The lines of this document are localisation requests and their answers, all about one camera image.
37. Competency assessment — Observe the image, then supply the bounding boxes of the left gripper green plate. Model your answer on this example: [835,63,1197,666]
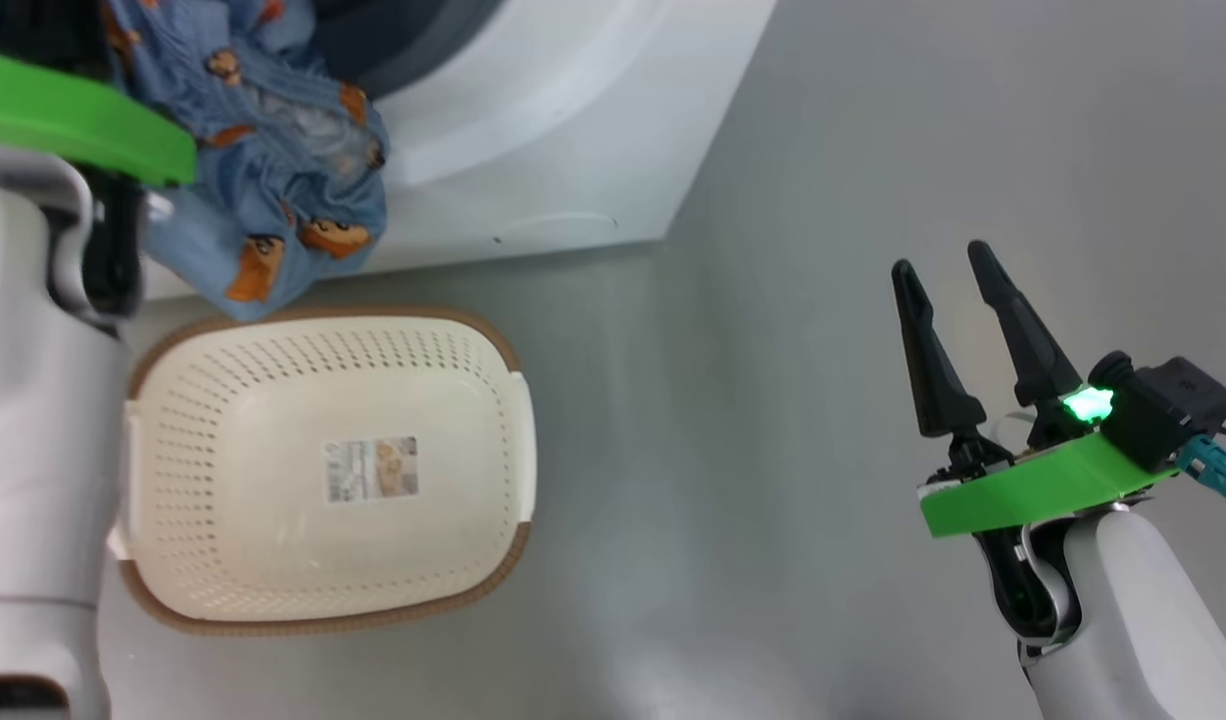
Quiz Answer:
[0,52,196,186]

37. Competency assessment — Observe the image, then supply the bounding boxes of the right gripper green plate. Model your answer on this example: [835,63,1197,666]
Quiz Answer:
[891,240,1179,539]

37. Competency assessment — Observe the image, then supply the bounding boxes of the blue bear-print pants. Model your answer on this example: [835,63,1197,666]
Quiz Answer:
[103,0,389,321]

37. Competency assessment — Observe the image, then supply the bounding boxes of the grey rubber door gasket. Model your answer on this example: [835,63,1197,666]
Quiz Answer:
[313,0,504,101]

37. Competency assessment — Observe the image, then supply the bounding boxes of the white front-load washing machine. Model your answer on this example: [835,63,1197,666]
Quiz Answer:
[143,0,779,301]

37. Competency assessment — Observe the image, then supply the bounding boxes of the round white filter cover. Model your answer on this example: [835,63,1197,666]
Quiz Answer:
[493,212,619,246]

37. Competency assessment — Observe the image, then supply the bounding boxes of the paper basket label sticker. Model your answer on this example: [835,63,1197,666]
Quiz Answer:
[323,436,419,504]

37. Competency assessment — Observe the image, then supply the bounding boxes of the cream laundry basket brown rim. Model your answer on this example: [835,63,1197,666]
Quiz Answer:
[108,305,536,636]

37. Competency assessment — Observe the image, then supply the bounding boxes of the teal right camera connector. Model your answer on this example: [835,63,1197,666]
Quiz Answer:
[1176,435,1226,523]

